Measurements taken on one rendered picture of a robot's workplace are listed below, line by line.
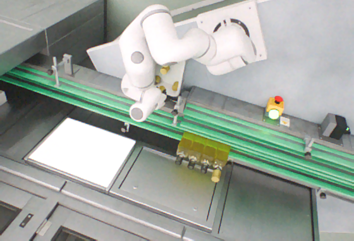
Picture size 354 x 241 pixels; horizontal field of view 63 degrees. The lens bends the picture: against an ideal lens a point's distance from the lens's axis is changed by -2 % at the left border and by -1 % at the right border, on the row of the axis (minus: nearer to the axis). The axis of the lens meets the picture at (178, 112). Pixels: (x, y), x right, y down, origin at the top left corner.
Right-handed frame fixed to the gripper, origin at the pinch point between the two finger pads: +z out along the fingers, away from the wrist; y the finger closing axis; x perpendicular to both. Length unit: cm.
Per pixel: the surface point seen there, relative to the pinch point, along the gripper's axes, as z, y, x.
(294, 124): 10, 64, 2
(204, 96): 10.7, 19.9, 1.2
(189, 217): -29, 32, -38
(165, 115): 5.0, 4.8, -12.8
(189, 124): 1.0, 17.9, -11.1
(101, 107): 6.0, -30.0, -21.3
